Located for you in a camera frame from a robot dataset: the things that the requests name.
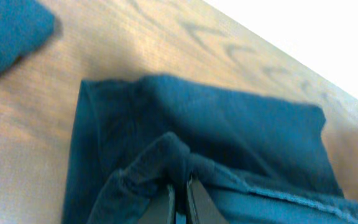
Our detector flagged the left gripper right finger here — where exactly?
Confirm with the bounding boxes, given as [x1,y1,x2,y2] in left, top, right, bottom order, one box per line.
[186,178,229,224]

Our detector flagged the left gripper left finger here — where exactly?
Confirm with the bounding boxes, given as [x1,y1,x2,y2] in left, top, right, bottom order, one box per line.
[137,185,176,224]

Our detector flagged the folded navy shorts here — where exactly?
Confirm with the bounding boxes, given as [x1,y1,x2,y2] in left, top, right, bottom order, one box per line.
[0,0,55,73]

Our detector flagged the navy blue shorts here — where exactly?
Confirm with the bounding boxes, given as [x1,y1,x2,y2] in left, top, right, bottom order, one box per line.
[62,75,358,223]

